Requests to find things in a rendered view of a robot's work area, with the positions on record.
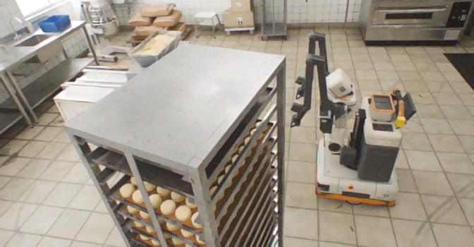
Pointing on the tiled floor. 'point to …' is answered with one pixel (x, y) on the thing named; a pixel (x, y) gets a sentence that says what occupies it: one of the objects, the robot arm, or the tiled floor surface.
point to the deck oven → (415, 12)
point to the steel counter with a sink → (17, 47)
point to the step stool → (207, 20)
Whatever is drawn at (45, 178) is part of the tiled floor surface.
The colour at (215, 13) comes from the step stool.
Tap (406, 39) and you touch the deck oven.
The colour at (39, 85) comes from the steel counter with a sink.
